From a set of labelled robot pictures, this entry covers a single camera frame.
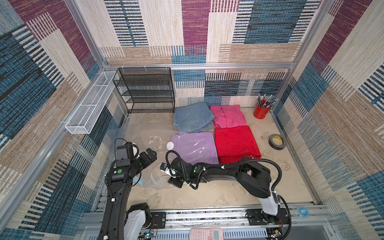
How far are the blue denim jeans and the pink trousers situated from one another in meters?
0.03

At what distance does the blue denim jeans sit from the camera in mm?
1061

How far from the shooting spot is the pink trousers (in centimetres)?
107
